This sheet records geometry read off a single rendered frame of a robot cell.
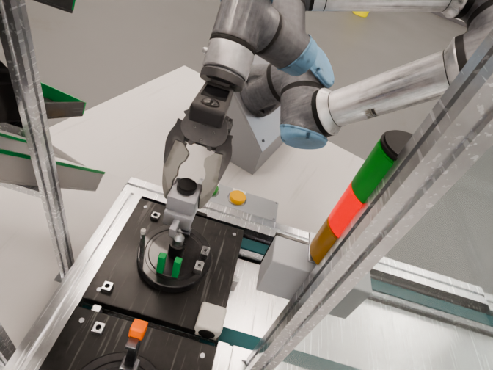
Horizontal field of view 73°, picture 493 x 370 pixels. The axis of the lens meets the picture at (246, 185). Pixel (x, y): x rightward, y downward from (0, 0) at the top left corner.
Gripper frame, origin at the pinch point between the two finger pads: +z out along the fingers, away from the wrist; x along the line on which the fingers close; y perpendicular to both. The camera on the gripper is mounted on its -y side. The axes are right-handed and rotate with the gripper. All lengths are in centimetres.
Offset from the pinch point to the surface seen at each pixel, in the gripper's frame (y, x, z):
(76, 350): -3.0, 8.1, 26.5
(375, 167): -25.2, -17.1, -10.4
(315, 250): -17.2, -17.0, -1.0
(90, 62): 242, 139, -52
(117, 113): 59, 36, -11
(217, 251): 15.5, -7.9, 10.9
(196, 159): 52, 6, -5
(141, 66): 257, 103, -65
